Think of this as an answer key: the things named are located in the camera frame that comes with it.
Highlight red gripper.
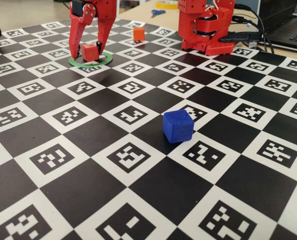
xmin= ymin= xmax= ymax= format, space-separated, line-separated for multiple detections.
xmin=68 ymin=0 xmax=117 ymax=59

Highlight red cube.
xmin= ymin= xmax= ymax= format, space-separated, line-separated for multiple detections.
xmin=80 ymin=43 xmax=100 ymax=62

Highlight orange cube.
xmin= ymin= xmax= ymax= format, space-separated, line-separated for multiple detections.
xmin=133 ymin=26 xmax=146 ymax=42

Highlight blue cube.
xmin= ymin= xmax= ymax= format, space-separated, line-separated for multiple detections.
xmin=162 ymin=109 xmax=195 ymax=144

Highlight red robot base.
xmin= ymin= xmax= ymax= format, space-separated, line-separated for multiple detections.
xmin=177 ymin=0 xmax=236 ymax=56

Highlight yellow tape roll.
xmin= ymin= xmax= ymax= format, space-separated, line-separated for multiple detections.
xmin=155 ymin=0 xmax=179 ymax=10

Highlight black white marker checkerboard mat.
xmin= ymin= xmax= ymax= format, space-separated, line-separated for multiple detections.
xmin=0 ymin=16 xmax=297 ymax=240

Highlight black laptop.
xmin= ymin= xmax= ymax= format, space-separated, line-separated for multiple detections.
xmin=258 ymin=0 xmax=297 ymax=52

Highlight green ring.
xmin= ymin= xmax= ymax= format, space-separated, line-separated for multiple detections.
xmin=68 ymin=51 xmax=114 ymax=68

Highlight blue handled scissors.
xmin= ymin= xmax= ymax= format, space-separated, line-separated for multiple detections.
xmin=150 ymin=9 xmax=166 ymax=19

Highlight black thin cable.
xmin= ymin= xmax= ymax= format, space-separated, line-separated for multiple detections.
xmin=232 ymin=15 xmax=262 ymax=34
xmin=233 ymin=3 xmax=276 ymax=55

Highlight black flat plug cable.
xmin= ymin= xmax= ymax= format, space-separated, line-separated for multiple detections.
xmin=219 ymin=31 xmax=276 ymax=55

